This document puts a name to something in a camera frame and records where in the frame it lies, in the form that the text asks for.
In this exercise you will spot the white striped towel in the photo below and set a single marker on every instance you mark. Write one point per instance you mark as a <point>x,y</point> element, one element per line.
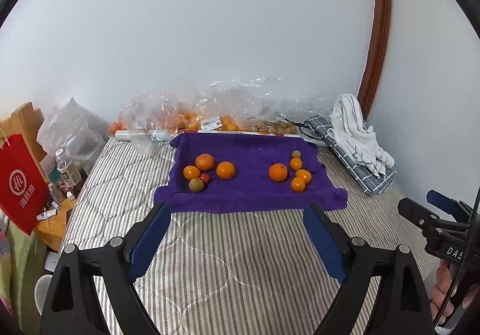
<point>357,140</point>

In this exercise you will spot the yellow-green round fruit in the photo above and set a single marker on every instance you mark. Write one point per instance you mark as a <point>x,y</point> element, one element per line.
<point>196,185</point>

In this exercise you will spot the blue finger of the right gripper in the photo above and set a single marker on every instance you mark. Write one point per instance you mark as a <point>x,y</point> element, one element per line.
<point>448,205</point>

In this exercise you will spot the orange tangerine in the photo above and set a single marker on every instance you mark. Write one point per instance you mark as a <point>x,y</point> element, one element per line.
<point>191,172</point>

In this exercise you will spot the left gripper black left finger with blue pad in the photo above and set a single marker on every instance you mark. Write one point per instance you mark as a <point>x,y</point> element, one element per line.
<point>72,304</point>

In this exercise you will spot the brown wooden door frame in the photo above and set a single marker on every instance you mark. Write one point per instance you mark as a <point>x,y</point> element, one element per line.
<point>376,54</point>

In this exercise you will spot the red paper bag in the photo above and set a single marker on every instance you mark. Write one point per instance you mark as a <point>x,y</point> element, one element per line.
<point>23,190</point>

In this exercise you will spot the small orange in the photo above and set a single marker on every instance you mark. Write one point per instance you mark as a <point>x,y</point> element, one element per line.
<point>295,163</point>
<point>298,185</point>
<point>305,175</point>

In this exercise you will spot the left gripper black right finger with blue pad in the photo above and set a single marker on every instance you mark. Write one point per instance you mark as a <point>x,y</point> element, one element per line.
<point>401,305</point>

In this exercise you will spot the grey checked cloth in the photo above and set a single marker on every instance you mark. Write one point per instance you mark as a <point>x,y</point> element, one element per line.
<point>369,183</point>

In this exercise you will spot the small yellow-green fruit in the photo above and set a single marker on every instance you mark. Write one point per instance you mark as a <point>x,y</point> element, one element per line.
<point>296,154</point>

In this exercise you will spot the plastic wrap roll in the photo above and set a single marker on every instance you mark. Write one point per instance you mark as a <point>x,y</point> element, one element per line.
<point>144,135</point>

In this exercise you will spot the clear plastic bag of oranges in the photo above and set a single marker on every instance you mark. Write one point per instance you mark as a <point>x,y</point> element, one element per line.
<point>224,105</point>

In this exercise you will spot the plastic water bottle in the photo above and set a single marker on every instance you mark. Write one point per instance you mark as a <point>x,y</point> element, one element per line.
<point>67,169</point>

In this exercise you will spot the bag of brown longans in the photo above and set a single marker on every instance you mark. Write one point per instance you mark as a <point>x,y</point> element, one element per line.
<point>271,127</point>

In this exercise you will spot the small red fruit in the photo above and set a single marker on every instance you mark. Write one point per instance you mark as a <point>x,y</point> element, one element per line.
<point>205,178</point>

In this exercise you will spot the purple towel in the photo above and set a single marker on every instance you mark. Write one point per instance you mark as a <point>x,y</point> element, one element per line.
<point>250,189</point>

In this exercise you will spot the striped quilted mattress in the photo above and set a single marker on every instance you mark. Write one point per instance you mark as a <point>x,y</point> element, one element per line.
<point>237,273</point>

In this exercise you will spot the person's right hand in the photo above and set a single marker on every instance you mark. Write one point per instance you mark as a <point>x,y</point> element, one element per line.
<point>440,288</point>

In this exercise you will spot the large orange group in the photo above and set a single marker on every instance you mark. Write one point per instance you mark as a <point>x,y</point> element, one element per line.
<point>278,172</point>

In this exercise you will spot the white cup on floor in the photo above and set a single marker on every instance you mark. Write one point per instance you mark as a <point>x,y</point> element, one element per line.
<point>41,290</point>

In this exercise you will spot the clear plastic bag left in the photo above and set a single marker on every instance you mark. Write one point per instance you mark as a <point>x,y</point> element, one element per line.
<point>73,128</point>

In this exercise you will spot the wooden bedside table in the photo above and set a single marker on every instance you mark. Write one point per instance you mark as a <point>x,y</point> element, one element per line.
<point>51,231</point>

